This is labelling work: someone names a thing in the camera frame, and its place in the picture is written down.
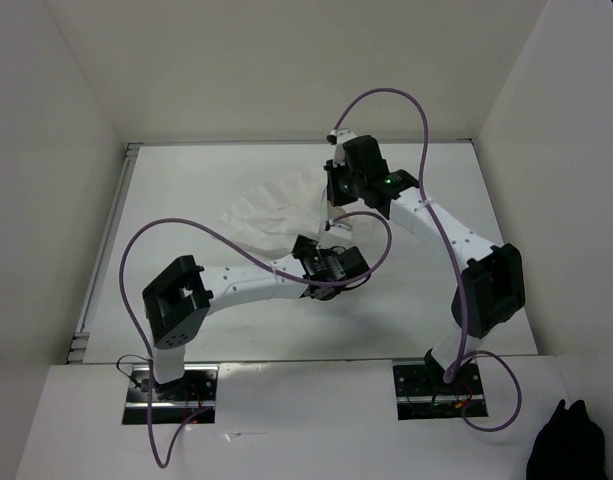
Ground white pleated skirt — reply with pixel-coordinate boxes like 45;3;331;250
220;168;353;257

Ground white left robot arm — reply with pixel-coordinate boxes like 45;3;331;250
142;235;369;401

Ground dark folded garment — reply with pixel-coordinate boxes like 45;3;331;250
526;400;608;479

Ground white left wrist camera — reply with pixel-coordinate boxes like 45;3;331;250
324;219;352;237

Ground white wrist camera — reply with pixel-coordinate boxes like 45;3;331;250
326;128;357;167
324;219;352;237

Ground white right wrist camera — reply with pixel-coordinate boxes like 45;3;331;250
326;128;357;167

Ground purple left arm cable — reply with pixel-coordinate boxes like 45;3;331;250
117;210;393;469

